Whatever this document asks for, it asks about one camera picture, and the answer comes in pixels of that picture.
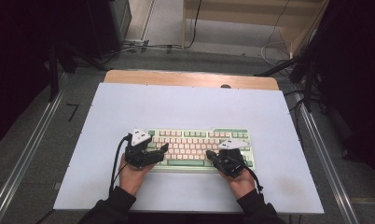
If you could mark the green and pink keyboard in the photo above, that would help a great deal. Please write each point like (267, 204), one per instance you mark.
(191, 146)

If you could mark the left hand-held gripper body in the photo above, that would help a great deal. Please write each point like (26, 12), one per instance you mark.
(139, 155)

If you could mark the grey power strip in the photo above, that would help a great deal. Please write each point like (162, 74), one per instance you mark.
(136, 42)

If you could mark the light wooden shelf unit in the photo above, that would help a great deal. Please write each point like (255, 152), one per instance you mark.
(238, 12)

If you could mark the aluminium floor rail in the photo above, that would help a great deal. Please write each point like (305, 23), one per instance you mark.
(328, 180)
(24, 161)

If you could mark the dark cabinet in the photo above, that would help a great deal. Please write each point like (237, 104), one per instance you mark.
(108, 25)

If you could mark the black metal stand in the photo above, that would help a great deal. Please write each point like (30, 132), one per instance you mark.
(309, 87)
(53, 77)

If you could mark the person's left hand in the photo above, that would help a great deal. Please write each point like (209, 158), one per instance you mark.
(131, 179)

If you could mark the person's right hand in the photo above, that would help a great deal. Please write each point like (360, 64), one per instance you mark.
(241, 185)

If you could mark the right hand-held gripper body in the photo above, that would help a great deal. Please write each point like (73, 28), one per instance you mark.
(230, 161)

